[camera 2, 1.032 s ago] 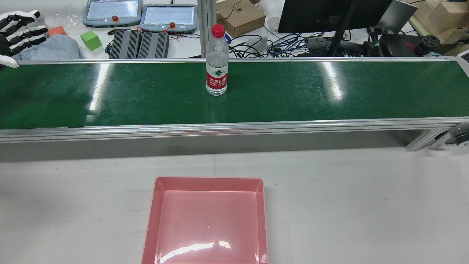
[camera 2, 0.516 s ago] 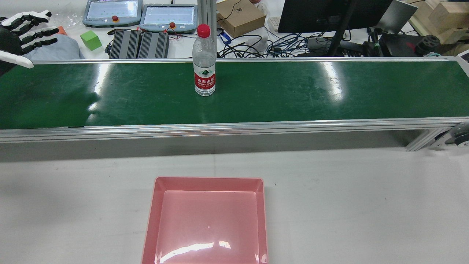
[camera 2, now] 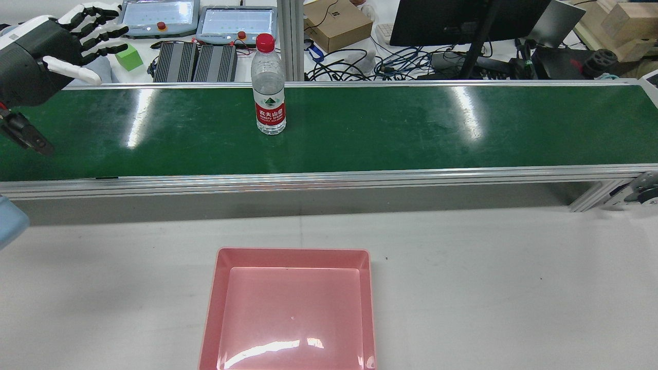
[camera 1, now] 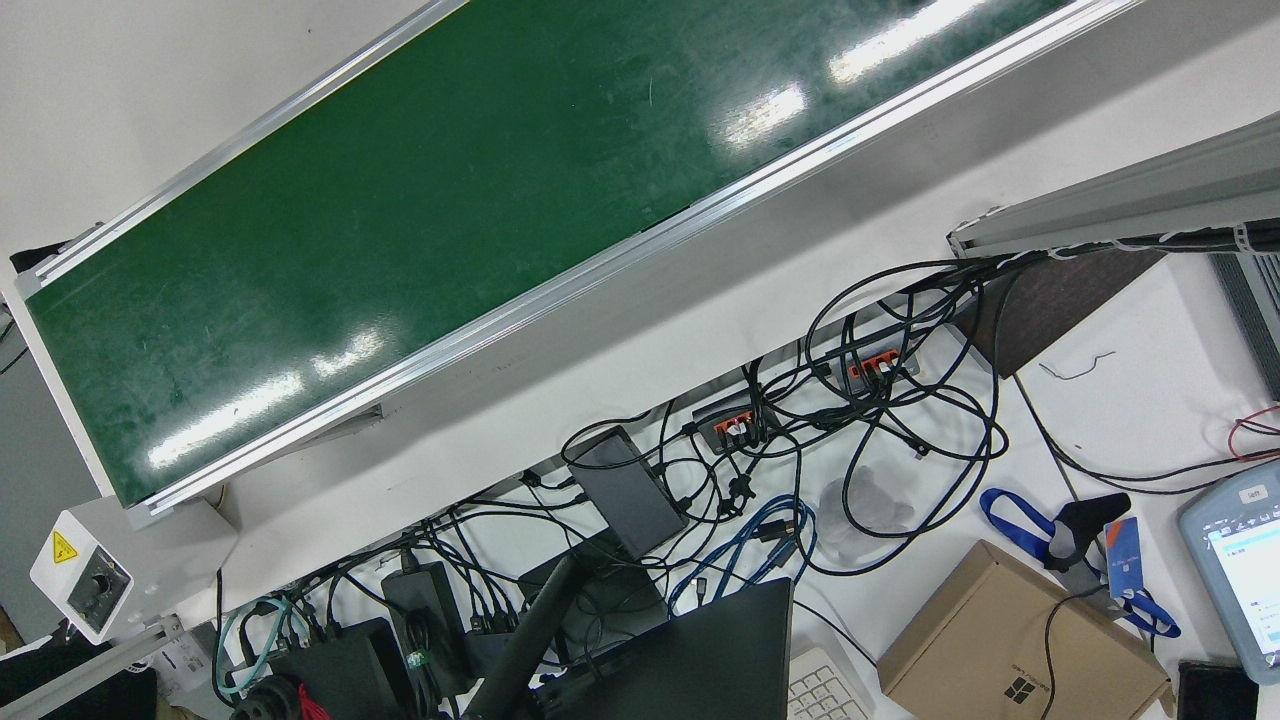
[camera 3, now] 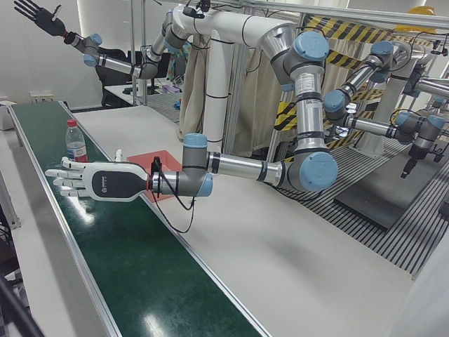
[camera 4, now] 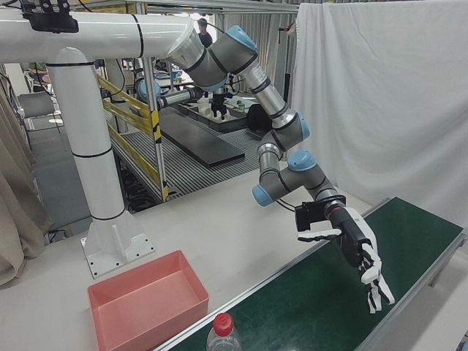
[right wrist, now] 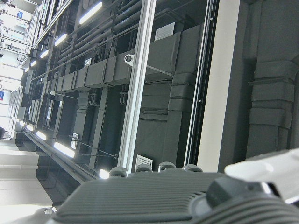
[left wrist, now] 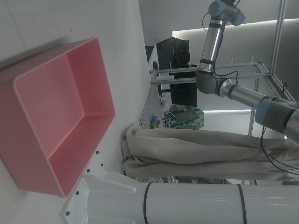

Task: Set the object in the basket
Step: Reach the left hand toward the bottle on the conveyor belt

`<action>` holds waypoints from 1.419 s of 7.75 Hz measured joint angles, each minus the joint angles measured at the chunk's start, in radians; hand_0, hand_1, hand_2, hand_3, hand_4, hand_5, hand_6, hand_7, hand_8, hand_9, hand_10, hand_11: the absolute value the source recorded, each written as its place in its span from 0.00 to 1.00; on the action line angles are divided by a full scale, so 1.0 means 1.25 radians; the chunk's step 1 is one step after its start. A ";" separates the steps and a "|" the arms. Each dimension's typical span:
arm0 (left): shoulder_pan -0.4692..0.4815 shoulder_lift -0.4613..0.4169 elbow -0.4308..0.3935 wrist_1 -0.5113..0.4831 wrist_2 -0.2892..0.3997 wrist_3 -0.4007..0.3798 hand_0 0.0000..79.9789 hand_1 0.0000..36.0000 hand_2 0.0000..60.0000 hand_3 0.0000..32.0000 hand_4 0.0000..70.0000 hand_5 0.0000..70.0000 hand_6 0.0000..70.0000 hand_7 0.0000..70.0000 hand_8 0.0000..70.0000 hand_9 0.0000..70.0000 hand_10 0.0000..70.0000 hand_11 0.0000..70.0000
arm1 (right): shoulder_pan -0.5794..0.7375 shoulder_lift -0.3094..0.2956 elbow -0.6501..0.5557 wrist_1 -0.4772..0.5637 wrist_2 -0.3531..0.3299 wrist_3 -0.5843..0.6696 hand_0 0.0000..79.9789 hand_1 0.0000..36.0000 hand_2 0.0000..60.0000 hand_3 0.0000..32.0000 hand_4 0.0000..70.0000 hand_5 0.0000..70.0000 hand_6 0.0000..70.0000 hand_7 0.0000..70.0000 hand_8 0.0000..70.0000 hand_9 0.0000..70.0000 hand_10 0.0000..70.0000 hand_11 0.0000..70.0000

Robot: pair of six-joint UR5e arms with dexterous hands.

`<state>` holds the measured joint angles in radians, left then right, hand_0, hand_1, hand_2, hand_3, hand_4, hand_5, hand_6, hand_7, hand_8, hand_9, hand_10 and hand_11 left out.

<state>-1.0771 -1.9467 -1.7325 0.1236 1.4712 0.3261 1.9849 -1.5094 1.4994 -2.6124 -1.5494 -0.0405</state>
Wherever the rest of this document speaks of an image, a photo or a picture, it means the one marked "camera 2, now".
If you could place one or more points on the clear plastic bag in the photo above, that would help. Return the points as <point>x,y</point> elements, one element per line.
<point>360,57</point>

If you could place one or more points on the green conveyor belt aluminium frame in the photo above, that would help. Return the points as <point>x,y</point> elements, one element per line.
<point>360,128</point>

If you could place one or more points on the cardboard box with logo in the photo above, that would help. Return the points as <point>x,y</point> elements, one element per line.
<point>336,25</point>

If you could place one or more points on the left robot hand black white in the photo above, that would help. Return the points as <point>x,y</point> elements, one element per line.
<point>41,56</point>

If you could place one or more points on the black ribbed electronics box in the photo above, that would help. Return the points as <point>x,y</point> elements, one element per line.
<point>216,62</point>
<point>175,61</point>

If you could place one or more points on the green cube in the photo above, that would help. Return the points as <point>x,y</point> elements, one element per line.
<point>128,57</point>

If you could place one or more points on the plain tan cardboard box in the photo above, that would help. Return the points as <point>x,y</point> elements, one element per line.
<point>632,20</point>
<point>591,20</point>

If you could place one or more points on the black monitor stand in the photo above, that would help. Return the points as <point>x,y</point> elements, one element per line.
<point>480,46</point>

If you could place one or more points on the grey teach pendant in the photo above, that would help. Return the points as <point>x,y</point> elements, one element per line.
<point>236,23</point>
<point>159,13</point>

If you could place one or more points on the dark grey flat panel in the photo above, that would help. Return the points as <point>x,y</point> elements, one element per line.
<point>560,20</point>

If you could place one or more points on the clear water bottle red cap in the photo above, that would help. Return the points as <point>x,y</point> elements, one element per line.
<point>270,92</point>

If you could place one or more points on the black monitor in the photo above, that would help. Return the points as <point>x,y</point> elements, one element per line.
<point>452,20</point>

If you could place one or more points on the white keyboard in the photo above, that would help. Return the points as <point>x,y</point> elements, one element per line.
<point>384,33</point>

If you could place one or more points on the pink plastic basket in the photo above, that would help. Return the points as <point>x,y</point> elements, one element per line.
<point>288,308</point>

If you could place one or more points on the aluminium frame profile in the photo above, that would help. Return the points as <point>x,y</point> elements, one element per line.
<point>290,41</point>

